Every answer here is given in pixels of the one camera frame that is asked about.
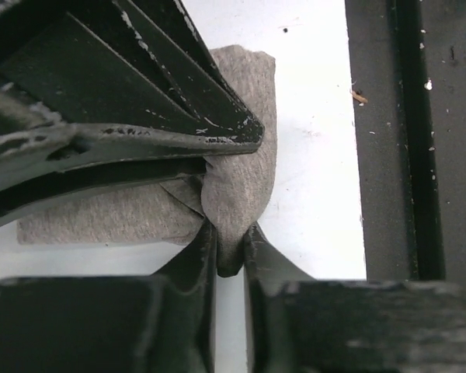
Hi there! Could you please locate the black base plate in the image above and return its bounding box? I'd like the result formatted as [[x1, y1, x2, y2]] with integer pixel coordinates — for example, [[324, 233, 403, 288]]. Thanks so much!
[[346, 1, 466, 287]]

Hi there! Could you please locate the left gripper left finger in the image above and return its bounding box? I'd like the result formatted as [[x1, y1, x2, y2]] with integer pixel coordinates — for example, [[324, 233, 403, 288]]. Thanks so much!
[[0, 221, 217, 372]]

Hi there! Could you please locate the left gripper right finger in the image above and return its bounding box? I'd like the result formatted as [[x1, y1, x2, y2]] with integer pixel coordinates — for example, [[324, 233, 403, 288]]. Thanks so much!
[[243, 225, 466, 372]]

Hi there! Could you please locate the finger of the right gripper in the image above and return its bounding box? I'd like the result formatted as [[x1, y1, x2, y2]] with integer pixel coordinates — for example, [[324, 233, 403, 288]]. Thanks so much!
[[0, 158, 205, 227], [0, 1, 264, 173]]

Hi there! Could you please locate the grey beige underwear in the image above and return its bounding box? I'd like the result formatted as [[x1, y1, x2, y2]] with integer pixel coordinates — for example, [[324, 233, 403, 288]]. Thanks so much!
[[17, 45, 277, 277]]

